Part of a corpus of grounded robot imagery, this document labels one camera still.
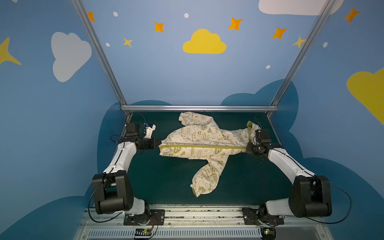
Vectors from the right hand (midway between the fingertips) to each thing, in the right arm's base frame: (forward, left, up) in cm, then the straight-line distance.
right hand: (253, 146), depth 90 cm
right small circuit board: (-43, -3, -13) cm, 45 cm away
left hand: (-3, +58, +5) cm, 58 cm away
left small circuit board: (-46, +60, -12) cm, 76 cm away
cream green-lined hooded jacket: (+9, +33, -5) cm, 34 cm away
